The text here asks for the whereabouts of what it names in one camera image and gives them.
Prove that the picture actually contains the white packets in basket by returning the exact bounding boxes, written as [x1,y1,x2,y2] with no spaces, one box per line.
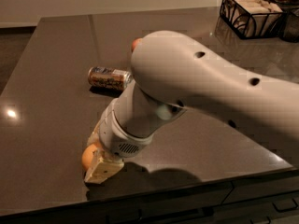
[227,0,283,38]

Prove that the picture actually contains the orange soda can lying sideways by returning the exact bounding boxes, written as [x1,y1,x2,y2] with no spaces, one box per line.
[88,66,133,91]

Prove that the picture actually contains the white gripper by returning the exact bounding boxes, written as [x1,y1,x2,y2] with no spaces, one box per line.
[84,99,153,184]

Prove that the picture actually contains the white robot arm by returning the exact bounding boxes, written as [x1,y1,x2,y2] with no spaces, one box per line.
[82,31,299,184]

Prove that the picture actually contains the dark mesh container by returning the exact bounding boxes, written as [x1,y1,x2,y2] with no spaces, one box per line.
[281,8,299,43]

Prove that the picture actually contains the black drawer handle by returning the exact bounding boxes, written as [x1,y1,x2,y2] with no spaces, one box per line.
[273,199,299,213]

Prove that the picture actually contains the red apple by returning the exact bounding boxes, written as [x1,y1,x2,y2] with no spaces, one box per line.
[131,38,142,53]

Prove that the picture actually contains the black wire basket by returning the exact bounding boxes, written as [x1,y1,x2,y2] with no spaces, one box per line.
[220,0,286,39]

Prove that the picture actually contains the orange fruit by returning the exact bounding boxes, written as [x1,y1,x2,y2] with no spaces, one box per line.
[81,143,100,171]

